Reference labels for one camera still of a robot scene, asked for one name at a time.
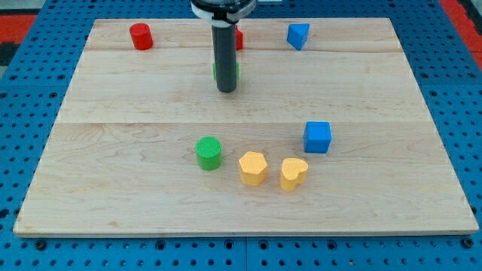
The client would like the red block behind rod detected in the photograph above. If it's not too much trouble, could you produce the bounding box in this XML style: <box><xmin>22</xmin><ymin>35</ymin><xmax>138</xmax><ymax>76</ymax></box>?
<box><xmin>235</xmin><ymin>26</ymin><xmax>243</xmax><ymax>50</ymax></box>

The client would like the green cylinder block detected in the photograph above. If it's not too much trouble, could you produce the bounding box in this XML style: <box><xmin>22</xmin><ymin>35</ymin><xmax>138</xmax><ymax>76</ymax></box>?
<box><xmin>195</xmin><ymin>136</ymin><xmax>222</xmax><ymax>170</ymax></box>

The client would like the green block behind rod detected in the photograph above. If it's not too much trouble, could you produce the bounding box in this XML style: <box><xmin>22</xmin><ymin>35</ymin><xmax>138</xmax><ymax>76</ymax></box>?
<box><xmin>212</xmin><ymin>62</ymin><xmax>240</xmax><ymax>81</ymax></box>

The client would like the blue cube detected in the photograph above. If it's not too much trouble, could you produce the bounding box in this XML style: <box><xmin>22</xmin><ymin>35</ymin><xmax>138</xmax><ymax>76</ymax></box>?
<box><xmin>303</xmin><ymin>121</ymin><xmax>332</xmax><ymax>154</ymax></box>

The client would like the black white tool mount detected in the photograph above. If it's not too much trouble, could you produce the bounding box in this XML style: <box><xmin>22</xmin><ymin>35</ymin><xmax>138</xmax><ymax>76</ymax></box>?
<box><xmin>191</xmin><ymin>0</ymin><xmax>257</xmax><ymax>26</ymax></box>

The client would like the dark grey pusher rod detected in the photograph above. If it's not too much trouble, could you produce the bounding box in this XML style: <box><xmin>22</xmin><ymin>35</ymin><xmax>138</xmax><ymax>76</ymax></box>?
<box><xmin>212</xmin><ymin>25</ymin><xmax>237</xmax><ymax>93</ymax></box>

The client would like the wooden board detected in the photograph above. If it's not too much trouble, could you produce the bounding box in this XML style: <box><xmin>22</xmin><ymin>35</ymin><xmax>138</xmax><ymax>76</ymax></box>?
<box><xmin>14</xmin><ymin>18</ymin><xmax>479</xmax><ymax>238</ymax></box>

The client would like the blue triangular block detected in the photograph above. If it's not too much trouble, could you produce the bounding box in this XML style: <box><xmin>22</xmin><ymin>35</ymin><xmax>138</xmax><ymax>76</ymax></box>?
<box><xmin>286</xmin><ymin>23</ymin><xmax>310</xmax><ymax>50</ymax></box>

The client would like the yellow heart block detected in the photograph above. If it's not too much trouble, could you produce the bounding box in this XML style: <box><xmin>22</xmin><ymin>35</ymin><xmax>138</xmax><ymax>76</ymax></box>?
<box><xmin>279</xmin><ymin>158</ymin><xmax>309</xmax><ymax>192</ymax></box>

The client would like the red cylinder block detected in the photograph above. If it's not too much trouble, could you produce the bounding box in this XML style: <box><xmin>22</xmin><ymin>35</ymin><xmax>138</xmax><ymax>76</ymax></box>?
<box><xmin>130</xmin><ymin>23</ymin><xmax>154</xmax><ymax>50</ymax></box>

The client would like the yellow hexagon block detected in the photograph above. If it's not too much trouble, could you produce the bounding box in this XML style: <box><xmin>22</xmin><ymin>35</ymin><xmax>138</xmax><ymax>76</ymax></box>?
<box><xmin>238</xmin><ymin>151</ymin><xmax>267</xmax><ymax>187</ymax></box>

